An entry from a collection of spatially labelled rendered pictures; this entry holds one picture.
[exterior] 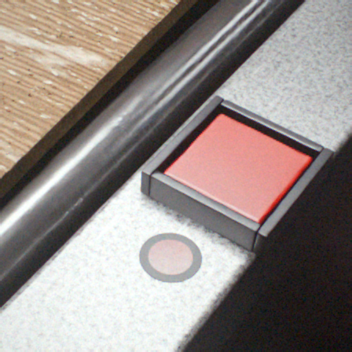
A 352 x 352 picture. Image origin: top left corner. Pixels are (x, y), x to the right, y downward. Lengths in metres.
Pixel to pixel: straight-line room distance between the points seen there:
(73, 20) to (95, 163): 0.10
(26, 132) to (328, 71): 0.20
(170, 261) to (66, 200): 0.07
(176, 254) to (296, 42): 0.19
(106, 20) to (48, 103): 0.08
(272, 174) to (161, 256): 0.08
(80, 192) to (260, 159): 0.10
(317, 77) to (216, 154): 0.11
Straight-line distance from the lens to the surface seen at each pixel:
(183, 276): 0.47
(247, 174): 0.50
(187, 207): 0.49
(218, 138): 0.51
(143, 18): 0.58
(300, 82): 0.58
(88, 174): 0.51
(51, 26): 0.57
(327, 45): 0.61
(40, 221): 0.49
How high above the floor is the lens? 1.28
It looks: 46 degrees down
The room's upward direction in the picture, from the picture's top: 6 degrees clockwise
